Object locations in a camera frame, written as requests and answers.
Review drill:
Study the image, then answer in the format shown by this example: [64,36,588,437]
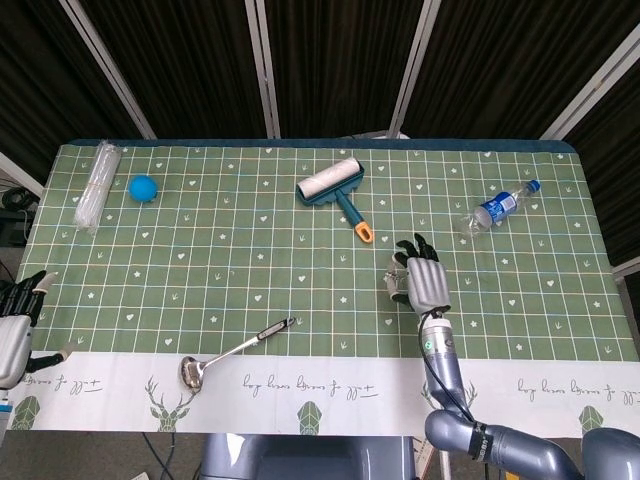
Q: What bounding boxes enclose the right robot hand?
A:
[383,232,454,317]

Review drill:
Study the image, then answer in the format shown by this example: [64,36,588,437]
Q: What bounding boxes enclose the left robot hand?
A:
[0,269,77,391]

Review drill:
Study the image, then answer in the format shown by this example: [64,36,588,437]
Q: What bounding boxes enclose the clear plastic water bottle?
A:
[458,179,543,238]

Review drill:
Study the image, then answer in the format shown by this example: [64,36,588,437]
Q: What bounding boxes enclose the black equipment beside table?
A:
[0,185,37,247]

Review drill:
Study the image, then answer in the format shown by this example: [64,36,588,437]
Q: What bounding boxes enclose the teal lint roller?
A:
[295,157,375,245]

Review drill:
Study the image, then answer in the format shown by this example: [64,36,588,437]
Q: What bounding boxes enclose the bundle of clear plastic tubes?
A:
[74,141,123,235]

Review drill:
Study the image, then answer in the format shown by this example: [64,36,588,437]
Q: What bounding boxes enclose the green checked tablecloth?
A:
[0,143,640,435]

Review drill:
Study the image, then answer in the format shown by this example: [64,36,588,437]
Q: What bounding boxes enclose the stainless steel ladle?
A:
[179,315,295,394]

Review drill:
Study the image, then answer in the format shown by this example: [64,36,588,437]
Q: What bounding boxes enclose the blue ball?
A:
[127,174,160,204]

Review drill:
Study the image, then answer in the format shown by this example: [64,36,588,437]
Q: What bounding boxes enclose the grey robot torso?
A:
[199,432,416,480]

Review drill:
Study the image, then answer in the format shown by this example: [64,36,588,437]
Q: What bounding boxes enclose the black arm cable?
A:
[418,312,494,480]

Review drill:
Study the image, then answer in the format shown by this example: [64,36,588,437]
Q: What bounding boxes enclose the black cable strap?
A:
[468,422,495,462]

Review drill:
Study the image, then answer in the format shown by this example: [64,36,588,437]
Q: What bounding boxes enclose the white partition frame post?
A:
[243,0,281,139]
[538,23,640,142]
[387,0,442,139]
[58,0,157,140]

